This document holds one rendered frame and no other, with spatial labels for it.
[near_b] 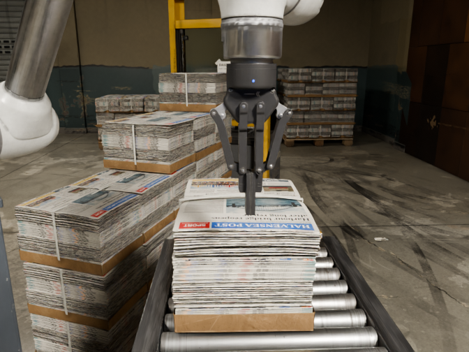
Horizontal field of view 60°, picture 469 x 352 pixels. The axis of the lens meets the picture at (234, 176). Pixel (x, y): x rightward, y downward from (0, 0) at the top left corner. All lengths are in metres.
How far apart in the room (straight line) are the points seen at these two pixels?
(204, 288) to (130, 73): 7.85
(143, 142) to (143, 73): 6.56
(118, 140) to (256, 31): 1.55
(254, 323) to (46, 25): 0.85
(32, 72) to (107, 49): 7.48
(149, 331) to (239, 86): 0.55
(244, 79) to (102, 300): 1.20
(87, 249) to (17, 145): 0.48
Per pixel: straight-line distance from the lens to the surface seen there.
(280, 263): 0.82
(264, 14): 0.59
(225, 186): 1.05
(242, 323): 0.87
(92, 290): 1.63
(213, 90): 2.42
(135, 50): 8.54
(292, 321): 0.88
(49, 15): 1.14
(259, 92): 0.62
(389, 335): 0.94
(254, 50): 0.58
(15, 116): 1.24
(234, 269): 0.82
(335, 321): 0.97
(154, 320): 0.95
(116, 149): 2.08
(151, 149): 1.97
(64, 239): 1.61
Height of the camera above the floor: 1.33
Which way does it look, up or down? 15 degrees down
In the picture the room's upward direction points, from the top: straight up
